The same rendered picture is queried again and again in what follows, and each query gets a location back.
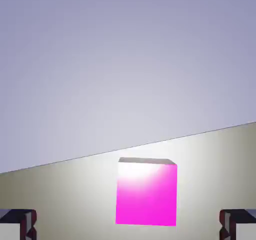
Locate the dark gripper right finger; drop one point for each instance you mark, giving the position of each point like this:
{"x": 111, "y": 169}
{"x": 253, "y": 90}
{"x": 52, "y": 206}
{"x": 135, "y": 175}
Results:
{"x": 240, "y": 217}

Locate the small magenta cube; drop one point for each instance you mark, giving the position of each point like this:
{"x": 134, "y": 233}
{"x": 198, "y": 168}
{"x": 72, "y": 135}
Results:
{"x": 147, "y": 196}

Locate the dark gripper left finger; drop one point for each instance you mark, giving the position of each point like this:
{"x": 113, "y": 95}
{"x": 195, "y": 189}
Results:
{"x": 14, "y": 218}

